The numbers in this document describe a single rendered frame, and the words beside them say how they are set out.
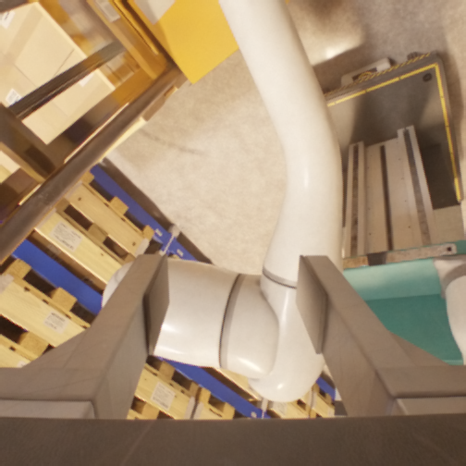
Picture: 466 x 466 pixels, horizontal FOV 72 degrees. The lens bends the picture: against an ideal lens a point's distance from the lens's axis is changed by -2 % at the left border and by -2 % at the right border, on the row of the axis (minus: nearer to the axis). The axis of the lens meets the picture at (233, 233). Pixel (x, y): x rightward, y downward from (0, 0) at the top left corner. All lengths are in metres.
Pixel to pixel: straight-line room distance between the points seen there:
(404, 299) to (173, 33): 1.19
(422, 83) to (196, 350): 1.73
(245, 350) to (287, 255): 0.13
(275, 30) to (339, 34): 1.83
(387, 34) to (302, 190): 1.85
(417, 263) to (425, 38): 1.45
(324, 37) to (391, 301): 1.53
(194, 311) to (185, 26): 1.10
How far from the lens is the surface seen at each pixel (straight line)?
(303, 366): 0.43
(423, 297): 1.16
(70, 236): 2.68
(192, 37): 1.35
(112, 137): 1.01
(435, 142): 2.11
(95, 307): 2.69
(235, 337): 0.41
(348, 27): 2.16
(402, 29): 2.19
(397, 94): 1.95
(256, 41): 0.35
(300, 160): 0.37
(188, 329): 0.42
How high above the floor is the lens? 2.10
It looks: 42 degrees down
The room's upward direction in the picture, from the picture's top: 159 degrees counter-clockwise
